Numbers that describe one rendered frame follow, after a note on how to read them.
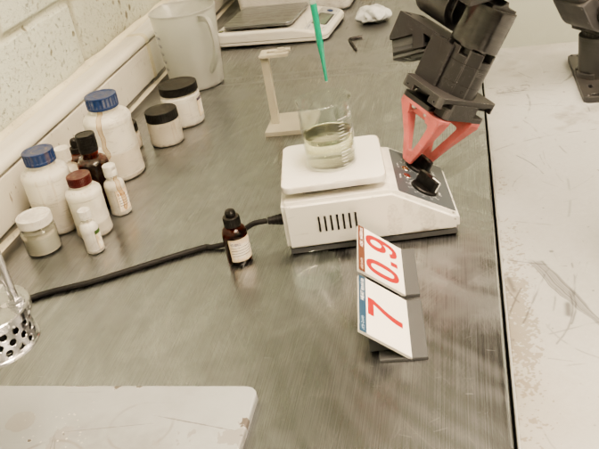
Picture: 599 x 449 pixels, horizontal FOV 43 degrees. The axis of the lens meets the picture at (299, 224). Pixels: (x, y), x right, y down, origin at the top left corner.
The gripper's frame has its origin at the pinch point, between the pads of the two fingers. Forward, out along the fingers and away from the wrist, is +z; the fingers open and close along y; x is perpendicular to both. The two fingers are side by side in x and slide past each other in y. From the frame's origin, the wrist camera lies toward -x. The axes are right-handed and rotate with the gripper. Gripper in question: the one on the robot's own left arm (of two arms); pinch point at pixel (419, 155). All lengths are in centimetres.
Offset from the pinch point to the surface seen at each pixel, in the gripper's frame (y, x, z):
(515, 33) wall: -119, -77, 2
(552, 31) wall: -125, -70, -3
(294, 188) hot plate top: 17.0, -0.9, 5.3
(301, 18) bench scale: -41, -76, 9
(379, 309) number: 19.0, 17.9, 7.0
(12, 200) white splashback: 34, -33, 28
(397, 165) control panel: 3.3, 0.2, 1.3
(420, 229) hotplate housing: 5.0, 8.5, 4.8
